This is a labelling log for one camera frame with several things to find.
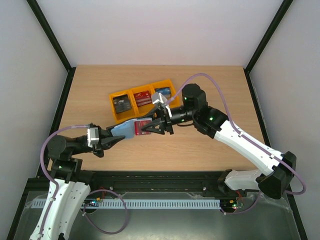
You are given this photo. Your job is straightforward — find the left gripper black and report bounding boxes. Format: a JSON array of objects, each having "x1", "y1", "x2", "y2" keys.
[{"x1": 70, "y1": 128, "x2": 125, "y2": 157}]

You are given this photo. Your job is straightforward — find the black VIP card stack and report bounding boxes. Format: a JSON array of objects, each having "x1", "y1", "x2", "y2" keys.
[{"x1": 112, "y1": 94, "x2": 132, "y2": 114}]

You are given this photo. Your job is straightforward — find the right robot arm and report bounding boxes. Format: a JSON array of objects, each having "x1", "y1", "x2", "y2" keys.
[{"x1": 143, "y1": 83, "x2": 297, "y2": 200}]

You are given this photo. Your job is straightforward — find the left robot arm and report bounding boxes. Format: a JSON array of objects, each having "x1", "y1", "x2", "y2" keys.
[{"x1": 29, "y1": 123, "x2": 125, "y2": 240}]

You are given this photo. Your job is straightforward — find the red card stack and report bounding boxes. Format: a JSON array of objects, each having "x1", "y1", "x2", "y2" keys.
[{"x1": 133, "y1": 90, "x2": 152, "y2": 107}]

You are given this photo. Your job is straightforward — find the blue card stack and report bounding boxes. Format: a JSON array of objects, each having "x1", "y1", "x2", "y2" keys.
[{"x1": 154, "y1": 87, "x2": 172, "y2": 99}]

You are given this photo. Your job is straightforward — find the orange plastic sorting bin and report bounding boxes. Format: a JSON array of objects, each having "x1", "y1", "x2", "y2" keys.
[{"x1": 109, "y1": 79, "x2": 176, "y2": 123}]

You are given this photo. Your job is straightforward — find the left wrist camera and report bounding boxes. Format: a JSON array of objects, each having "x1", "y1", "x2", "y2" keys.
[{"x1": 87, "y1": 123, "x2": 100, "y2": 148}]

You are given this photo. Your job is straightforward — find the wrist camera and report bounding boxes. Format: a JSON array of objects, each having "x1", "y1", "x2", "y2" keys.
[
  {"x1": 151, "y1": 92, "x2": 171, "y2": 115},
  {"x1": 87, "y1": 123, "x2": 100, "y2": 148}
]

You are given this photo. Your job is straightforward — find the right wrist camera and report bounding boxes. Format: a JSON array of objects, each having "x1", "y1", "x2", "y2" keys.
[{"x1": 151, "y1": 92, "x2": 171, "y2": 115}]

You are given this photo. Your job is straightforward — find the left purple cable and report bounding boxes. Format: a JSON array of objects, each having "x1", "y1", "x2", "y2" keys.
[{"x1": 37, "y1": 123, "x2": 91, "y2": 240}]

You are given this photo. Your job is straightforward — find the purple cable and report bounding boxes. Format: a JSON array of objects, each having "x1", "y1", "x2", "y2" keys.
[
  {"x1": 167, "y1": 72, "x2": 307, "y2": 215},
  {"x1": 37, "y1": 123, "x2": 91, "y2": 240}
]

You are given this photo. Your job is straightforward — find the black aluminium frame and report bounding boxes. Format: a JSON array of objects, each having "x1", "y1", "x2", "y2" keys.
[{"x1": 7, "y1": 0, "x2": 308, "y2": 240}]

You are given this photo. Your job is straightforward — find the white slotted cable duct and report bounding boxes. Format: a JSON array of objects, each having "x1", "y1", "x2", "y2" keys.
[{"x1": 30, "y1": 198, "x2": 221, "y2": 210}]

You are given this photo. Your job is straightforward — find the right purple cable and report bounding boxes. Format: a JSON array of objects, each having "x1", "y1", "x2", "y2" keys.
[{"x1": 167, "y1": 72, "x2": 307, "y2": 215}]

